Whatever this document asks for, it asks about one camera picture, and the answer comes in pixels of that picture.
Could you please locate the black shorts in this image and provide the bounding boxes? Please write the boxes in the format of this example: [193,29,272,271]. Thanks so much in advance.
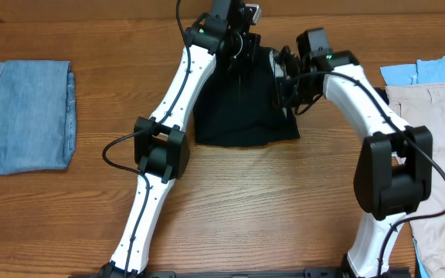
[193,47,300,147]

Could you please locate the light blue garment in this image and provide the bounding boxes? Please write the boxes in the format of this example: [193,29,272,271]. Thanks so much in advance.
[380,56,445,86]

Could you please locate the folded blue denim jeans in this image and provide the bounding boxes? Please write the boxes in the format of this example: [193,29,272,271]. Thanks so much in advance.
[0,60,77,175]

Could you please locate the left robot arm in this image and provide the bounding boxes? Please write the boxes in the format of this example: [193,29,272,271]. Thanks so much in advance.
[97,1,262,277]

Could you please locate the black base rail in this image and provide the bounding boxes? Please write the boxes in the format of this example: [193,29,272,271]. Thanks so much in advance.
[69,267,411,278]

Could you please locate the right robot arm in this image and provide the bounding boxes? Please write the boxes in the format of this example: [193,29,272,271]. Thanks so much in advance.
[277,28,433,277]

